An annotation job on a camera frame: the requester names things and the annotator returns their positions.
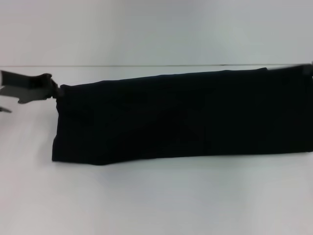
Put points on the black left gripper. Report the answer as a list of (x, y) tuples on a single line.
[(14, 78)]

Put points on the black right gripper padded finger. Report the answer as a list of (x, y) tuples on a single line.
[(308, 70)]

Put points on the black t-shirt with FREE print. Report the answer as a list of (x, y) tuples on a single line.
[(171, 117)]

